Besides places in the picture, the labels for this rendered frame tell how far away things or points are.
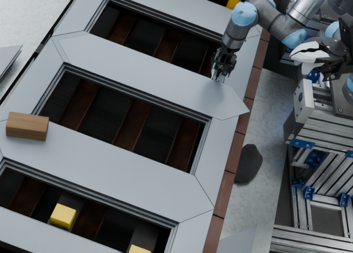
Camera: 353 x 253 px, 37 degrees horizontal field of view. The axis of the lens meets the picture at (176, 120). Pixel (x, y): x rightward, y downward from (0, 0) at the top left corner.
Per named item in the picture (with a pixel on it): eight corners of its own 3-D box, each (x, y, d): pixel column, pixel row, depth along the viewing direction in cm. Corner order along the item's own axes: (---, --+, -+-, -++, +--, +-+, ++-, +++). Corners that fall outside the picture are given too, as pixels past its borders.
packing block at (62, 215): (49, 223, 157) (50, 217, 154) (56, 209, 160) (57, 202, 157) (68, 230, 157) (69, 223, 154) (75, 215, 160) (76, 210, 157)
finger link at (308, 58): (290, 80, 125) (322, 75, 129) (299, 60, 121) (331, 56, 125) (284, 72, 127) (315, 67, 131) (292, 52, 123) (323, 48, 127)
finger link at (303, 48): (284, 72, 127) (315, 67, 131) (292, 52, 123) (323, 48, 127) (277, 64, 129) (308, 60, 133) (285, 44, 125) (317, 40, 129)
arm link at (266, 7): (279, 24, 185) (261, 37, 179) (255, 7, 188) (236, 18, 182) (288, 7, 179) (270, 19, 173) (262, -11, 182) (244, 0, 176)
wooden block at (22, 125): (5, 136, 163) (5, 126, 159) (9, 120, 167) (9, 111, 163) (45, 141, 165) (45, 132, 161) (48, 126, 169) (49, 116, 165)
